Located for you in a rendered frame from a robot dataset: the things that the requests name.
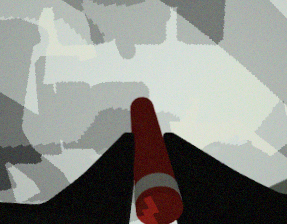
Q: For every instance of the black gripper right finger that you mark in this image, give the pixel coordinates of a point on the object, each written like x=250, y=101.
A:
x=213, y=193

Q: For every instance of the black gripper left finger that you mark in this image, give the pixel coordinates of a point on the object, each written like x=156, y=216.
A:
x=102, y=195

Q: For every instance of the dark red peg with white band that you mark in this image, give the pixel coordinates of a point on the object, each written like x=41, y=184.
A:
x=157, y=195

